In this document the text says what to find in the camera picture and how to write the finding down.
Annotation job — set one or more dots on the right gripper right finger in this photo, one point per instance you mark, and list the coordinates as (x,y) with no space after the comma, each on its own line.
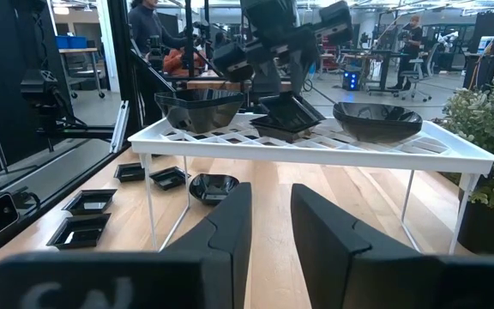
(333,257)

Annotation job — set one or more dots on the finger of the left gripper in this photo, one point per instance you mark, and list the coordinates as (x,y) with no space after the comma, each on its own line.
(269,79)
(303,70)

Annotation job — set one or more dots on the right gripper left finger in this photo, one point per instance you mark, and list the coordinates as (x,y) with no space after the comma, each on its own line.
(212,257)

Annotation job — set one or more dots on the black small square plate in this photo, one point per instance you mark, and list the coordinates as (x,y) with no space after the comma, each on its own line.
(89,201)
(290,112)
(169,178)
(79,232)
(281,133)

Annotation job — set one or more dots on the black wavy square plate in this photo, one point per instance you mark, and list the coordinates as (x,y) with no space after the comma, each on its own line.
(200,95)
(195,118)

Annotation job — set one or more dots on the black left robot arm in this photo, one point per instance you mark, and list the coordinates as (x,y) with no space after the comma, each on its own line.
(268,17)

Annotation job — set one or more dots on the black leaf-shaped plate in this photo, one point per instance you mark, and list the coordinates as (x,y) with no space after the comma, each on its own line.
(212,189)

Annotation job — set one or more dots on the black computer blue lights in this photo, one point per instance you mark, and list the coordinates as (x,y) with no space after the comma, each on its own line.
(352,80)

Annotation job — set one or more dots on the person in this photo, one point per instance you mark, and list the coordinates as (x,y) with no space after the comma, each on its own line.
(178,62)
(411,38)
(144,26)

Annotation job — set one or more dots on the grey office chair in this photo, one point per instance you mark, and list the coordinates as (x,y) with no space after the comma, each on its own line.
(418,73)

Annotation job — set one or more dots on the grey rolling table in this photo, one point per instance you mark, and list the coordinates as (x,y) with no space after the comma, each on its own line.
(80,51)

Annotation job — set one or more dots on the blue storage bin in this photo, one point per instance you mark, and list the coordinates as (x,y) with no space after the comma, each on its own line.
(62,42)
(78,42)

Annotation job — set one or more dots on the green artificial potted plant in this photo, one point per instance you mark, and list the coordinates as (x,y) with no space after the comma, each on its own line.
(487,129)

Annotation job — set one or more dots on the black stand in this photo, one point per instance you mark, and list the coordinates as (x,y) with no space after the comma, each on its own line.
(41,81)

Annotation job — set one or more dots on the black partition panel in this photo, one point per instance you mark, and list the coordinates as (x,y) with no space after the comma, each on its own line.
(2,34)

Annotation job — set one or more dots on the black rig post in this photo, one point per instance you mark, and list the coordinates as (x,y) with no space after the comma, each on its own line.
(118,64)

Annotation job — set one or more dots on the silver metal bracket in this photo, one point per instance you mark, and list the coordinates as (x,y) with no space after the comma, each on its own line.
(120,126)

